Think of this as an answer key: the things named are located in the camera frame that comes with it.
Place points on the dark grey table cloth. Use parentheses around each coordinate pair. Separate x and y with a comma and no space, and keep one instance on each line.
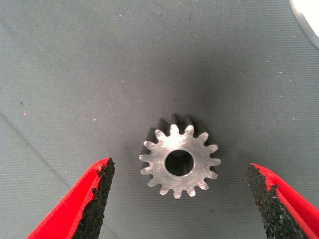
(74,74)

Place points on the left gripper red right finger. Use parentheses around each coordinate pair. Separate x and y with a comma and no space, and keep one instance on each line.
(286,211)

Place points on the round metal carrier plate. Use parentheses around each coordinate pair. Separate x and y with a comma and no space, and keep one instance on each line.
(310,17)

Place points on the small steel planetary gear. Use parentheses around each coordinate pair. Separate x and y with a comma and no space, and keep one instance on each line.
(159,169)

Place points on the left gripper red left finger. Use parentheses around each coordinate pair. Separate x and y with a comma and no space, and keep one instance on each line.
(72,209)

